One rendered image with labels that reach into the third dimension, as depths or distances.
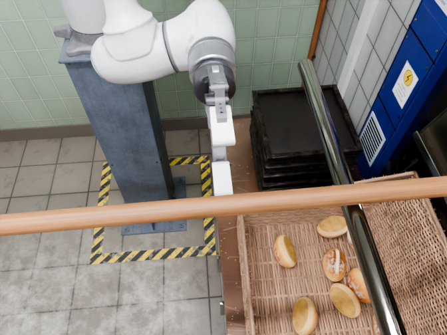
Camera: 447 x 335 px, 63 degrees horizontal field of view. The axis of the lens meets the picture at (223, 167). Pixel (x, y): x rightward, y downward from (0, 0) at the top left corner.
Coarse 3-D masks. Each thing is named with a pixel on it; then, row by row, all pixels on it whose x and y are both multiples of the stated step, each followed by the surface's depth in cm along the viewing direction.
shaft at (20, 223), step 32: (256, 192) 52; (288, 192) 51; (320, 192) 51; (352, 192) 51; (384, 192) 52; (416, 192) 52; (0, 224) 49; (32, 224) 49; (64, 224) 49; (96, 224) 50; (128, 224) 51
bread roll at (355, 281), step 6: (354, 270) 103; (360, 270) 103; (348, 276) 103; (354, 276) 101; (360, 276) 101; (348, 282) 103; (354, 282) 101; (360, 282) 100; (354, 288) 101; (360, 288) 99; (366, 288) 99; (360, 294) 99; (366, 294) 98; (360, 300) 101; (366, 300) 99
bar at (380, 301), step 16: (304, 64) 72; (304, 80) 71; (320, 96) 67; (320, 112) 65; (320, 128) 63; (336, 144) 60; (336, 160) 59; (336, 176) 58; (352, 208) 54; (352, 224) 53; (368, 224) 52; (352, 240) 52; (368, 240) 51; (368, 256) 49; (368, 272) 48; (384, 272) 48; (368, 288) 48; (384, 288) 47; (384, 304) 46; (384, 320) 45; (400, 320) 45
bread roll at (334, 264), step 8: (328, 256) 106; (336, 256) 105; (344, 256) 107; (328, 264) 105; (336, 264) 103; (344, 264) 104; (328, 272) 104; (336, 272) 103; (344, 272) 104; (336, 280) 104
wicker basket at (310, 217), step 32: (256, 224) 116; (288, 224) 116; (384, 224) 105; (416, 224) 94; (256, 256) 110; (320, 256) 111; (352, 256) 110; (384, 256) 105; (416, 256) 93; (256, 288) 105; (288, 288) 105; (320, 288) 105; (416, 288) 92; (256, 320) 100; (288, 320) 100; (320, 320) 100; (352, 320) 100; (416, 320) 91
